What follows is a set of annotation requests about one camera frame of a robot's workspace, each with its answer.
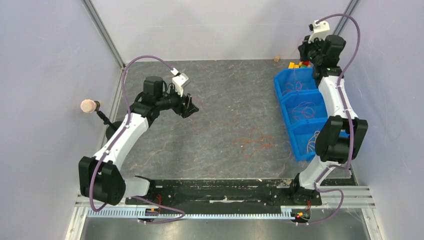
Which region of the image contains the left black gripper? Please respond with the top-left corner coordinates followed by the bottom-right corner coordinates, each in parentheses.
top-left (156, 84), bottom-right (199, 119)

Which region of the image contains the orange cable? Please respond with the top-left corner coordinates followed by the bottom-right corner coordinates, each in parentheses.
top-left (233, 127), bottom-right (276, 158)

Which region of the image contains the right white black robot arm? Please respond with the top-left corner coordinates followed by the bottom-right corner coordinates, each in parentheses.
top-left (288, 34), bottom-right (368, 205)

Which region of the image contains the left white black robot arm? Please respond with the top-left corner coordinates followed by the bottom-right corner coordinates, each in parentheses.
top-left (78, 73), bottom-right (199, 206)

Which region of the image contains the yellow toy block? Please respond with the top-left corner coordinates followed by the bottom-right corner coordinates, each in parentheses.
top-left (287, 62), bottom-right (300, 69)

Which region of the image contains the blue plastic bin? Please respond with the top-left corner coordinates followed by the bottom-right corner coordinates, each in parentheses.
top-left (273, 67), bottom-right (357, 164)

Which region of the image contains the pink microphone on stand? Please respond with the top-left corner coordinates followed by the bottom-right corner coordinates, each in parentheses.
top-left (80, 99), bottom-right (123, 140)

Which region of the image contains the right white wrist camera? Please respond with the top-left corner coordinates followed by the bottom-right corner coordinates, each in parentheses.
top-left (308, 20), bottom-right (330, 44)

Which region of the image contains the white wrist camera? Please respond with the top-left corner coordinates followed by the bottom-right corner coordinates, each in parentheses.
top-left (170, 68), bottom-right (190, 97)
top-left (308, 20), bottom-right (330, 44)

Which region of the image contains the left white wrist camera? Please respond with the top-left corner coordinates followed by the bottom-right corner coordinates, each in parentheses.
top-left (170, 68), bottom-right (190, 97)

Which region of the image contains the right aluminium corner post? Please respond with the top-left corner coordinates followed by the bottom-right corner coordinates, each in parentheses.
top-left (333, 0), bottom-right (361, 36)

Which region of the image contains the aluminium corner post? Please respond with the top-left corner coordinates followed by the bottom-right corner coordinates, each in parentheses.
top-left (81, 0), bottom-right (126, 70)
top-left (333, 0), bottom-right (361, 36)

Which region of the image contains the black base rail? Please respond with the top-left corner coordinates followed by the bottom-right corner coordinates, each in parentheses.
top-left (144, 178), bottom-right (322, 215)

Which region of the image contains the left aluminium corner post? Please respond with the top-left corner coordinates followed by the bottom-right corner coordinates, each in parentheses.
top-left (81, 0), bottom-right (126, 70)

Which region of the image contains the white toothed cable duct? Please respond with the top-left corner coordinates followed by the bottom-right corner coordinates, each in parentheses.
top-left (87, 207), bottom-right (295, 220)

